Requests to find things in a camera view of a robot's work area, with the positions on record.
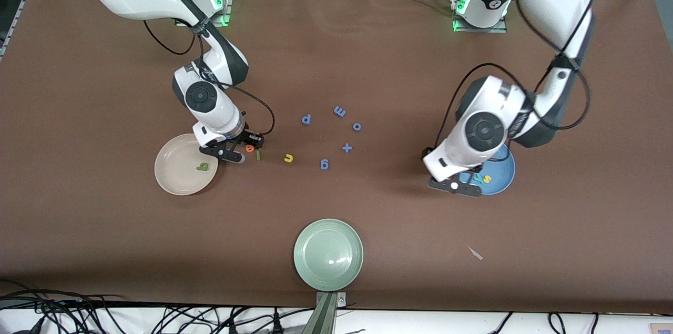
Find blue round plate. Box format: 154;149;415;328
458;144;516;196

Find tangled black floor cables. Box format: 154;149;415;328
0;279;316;334

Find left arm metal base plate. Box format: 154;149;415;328
452;0;508;34

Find brown table cover sheet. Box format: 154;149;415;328
0;0;673;309

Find beige round plate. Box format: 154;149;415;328
154;134;219;196

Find grey metal camera mount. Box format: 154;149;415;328
302;291;348;334

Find green round plate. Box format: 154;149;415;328
293;218;364;292

